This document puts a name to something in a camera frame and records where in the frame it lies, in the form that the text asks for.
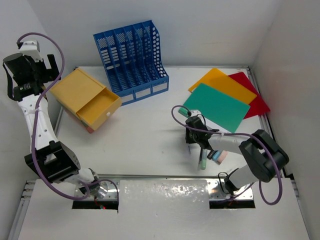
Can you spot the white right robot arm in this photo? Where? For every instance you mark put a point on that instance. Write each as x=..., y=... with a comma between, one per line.
x=263, y=156

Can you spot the black pen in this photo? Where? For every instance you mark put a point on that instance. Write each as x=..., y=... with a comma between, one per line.
x=200, y=160

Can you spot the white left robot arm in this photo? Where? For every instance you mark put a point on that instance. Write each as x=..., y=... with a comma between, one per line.
x=50, y=159

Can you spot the pink bottom drawer box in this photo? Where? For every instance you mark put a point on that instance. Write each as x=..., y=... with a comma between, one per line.
x=90, y=128

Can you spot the green glue stick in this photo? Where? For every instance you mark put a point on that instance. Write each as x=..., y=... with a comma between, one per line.
x=204, y=159

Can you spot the blue file organizer rack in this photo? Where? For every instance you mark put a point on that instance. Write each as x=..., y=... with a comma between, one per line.
x=131, y=57

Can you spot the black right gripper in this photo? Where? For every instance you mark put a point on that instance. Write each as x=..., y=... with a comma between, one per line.
x=188, y=140

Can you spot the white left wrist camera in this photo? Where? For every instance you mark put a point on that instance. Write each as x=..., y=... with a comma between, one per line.
x=30, y=48

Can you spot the yellow drawer box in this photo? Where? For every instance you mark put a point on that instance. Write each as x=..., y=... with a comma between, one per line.
x=82, y=94

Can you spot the green folder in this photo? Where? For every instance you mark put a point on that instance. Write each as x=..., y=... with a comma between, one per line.
x=219, y=108

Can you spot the red folder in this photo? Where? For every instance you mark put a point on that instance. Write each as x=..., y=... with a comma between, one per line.
x=258, y=106

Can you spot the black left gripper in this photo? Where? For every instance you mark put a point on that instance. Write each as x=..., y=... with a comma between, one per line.
x=50, y=74

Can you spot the pink eraser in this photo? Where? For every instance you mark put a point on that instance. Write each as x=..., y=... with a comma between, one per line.
x=222, y=157

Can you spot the black orange highlighter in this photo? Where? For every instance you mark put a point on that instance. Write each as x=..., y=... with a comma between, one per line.
x=211, y=154

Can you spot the orange folder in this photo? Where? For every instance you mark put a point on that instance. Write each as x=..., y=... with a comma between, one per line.
x=221, y=82

